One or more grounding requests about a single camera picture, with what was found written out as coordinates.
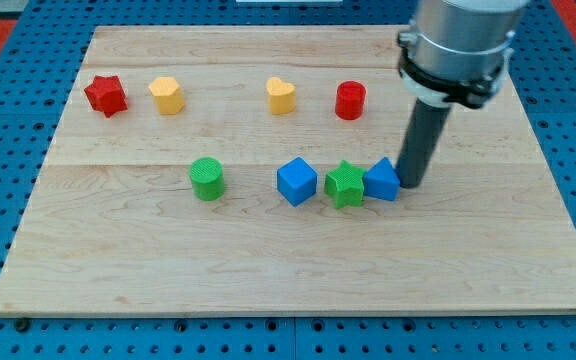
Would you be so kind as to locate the wooden board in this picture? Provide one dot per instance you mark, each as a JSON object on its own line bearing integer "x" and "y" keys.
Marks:
{"x": 113, "y": 228}

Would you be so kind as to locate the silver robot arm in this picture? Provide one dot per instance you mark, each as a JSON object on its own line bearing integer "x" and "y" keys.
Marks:
{"x": 458, "y": 51}

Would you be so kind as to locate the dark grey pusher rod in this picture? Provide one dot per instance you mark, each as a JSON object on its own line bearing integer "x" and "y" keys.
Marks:
{"x": 424, "y": 130}

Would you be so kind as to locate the red star block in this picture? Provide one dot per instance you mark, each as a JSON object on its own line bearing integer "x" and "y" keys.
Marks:
{"x": 106, "y": 95}

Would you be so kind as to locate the green cylinder block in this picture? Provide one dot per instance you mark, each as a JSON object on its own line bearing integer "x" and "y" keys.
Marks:
{"x": 207, "y": 179}

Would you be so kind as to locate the red cylinder block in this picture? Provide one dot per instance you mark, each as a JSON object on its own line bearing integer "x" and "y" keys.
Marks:
{"x": 350, "y": 98}

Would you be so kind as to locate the green star block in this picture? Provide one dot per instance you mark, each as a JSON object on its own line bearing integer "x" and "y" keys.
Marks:
{"x": 344, "y": 185}

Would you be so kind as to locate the yellow hexagon block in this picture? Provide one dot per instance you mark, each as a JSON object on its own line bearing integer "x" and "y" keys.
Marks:
{"x": 167, "y": 95}

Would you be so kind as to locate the blue cube block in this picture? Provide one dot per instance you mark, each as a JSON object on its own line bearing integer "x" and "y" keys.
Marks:
{"x": 297, "y": 181}

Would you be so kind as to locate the yellow heart block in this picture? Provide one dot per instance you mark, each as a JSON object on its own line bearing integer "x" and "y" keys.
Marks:
{"x": 281, "y": 96}

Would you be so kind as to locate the blue triangle block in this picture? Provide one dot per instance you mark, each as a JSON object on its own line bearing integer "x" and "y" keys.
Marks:
{"x": 381, "y": 181}

